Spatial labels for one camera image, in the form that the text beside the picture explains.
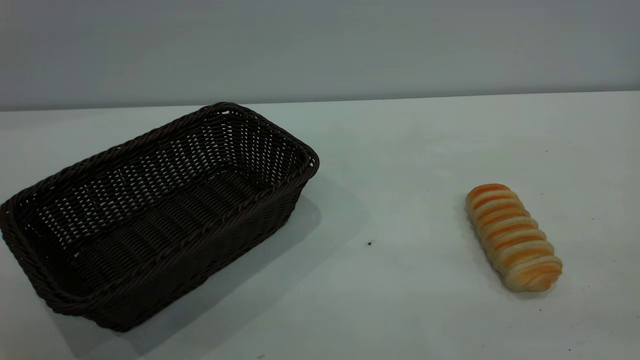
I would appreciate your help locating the dark brown wicker basket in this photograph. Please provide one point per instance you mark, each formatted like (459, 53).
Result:
(165, 235)

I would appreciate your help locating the striped golden bread roll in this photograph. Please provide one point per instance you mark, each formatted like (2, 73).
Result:
(512, 237)

